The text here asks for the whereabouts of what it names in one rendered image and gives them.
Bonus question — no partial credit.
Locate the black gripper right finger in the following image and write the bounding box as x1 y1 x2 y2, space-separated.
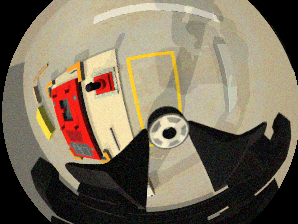
189 121 267 192

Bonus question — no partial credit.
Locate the black wheel with grey hub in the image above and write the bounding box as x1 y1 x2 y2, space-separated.
148 105 190 149

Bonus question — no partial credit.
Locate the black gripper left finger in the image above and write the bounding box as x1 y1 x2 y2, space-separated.
65 129 150 209

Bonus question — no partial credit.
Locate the yellow tape outline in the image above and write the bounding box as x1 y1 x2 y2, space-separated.
126 51 182 129

